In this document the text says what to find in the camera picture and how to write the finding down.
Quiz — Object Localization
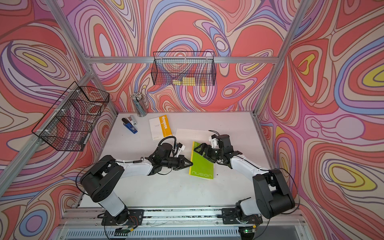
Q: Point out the small white eraser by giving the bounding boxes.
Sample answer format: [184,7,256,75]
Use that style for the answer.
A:
[128,115,137,126]

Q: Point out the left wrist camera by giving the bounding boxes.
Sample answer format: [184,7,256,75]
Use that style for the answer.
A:
[174,143,185,157]

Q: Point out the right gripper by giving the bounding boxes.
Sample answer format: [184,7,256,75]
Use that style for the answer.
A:
[194,143,224,163]

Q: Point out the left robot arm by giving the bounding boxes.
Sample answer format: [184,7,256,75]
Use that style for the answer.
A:
[80,136,193,225]

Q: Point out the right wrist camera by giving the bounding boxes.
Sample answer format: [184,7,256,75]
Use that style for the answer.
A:
[209,134,219,149]

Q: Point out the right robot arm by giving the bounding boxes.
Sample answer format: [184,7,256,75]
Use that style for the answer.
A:
[194,135,296,224]

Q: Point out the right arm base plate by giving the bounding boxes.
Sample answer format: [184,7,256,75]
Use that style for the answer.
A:
[217,208,263,226]

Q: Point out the blue stapler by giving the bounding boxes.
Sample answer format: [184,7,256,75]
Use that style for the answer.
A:
[122,118,138,134]

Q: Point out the mesh pencil cup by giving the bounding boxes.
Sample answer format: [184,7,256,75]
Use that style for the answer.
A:
[131,93,148,117]

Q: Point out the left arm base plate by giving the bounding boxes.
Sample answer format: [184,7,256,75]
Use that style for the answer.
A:
[102,209,144,227]

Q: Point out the wire basket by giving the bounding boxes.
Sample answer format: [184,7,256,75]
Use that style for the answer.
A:
[32,82,110,152]
[151,51,217,87]

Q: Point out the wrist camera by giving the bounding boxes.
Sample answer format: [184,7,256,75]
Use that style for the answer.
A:
[174,143,185,157]
[209,134,219,149]

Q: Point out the yellow sticky notes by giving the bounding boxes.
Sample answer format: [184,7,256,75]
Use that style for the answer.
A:
[172,77,196,86]

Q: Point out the left wire basket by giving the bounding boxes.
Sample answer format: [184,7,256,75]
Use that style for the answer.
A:
[32,82,110,152]

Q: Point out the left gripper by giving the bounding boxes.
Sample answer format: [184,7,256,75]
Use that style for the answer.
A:
[161,155,194,171]

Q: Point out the orange cover notebook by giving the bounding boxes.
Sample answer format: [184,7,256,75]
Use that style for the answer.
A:
[176,129,214,152]

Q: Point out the back wire basket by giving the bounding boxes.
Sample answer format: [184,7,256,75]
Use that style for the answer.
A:
[151,51,217,87]

